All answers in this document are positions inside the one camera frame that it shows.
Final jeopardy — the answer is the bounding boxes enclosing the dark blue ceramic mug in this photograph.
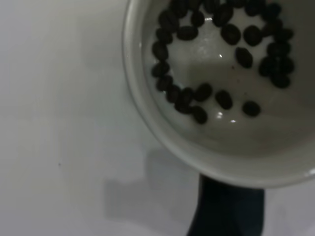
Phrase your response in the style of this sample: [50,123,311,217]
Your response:
[122,0,315,236]

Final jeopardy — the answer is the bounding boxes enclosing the scattered coffee beans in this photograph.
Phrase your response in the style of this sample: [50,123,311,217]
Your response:
[151,0,295,125]

